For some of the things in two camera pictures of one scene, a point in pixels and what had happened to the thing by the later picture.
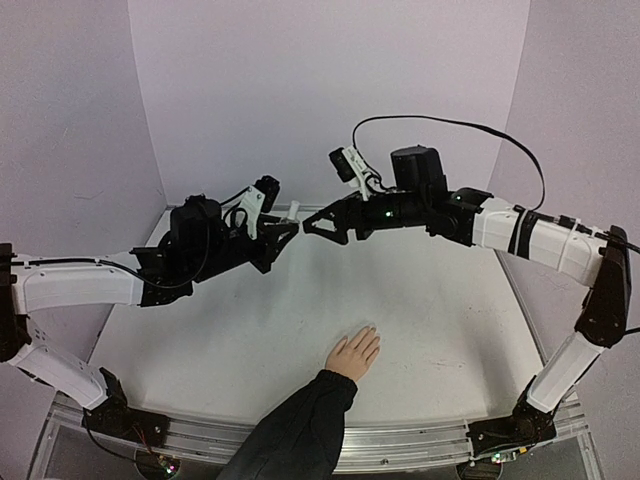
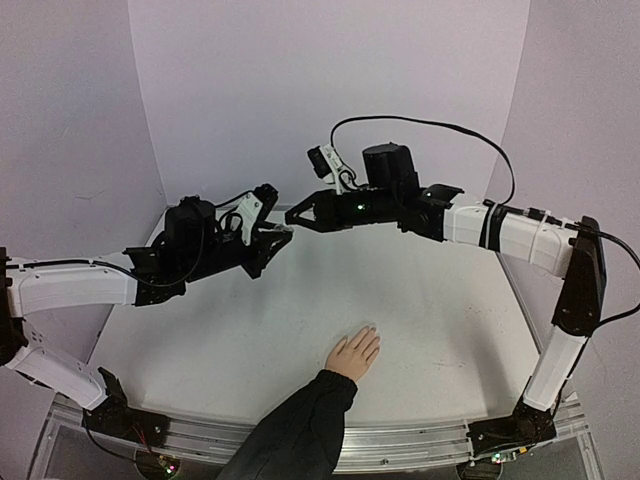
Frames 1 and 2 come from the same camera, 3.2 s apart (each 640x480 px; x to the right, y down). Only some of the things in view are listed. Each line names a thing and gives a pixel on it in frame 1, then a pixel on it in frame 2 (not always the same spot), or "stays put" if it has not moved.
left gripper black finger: x=278 y=229 stays put
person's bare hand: x=354 y=356 stays put
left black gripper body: x=216 y=261 stays put
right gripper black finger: x=335 y=209 → x=305 y=205
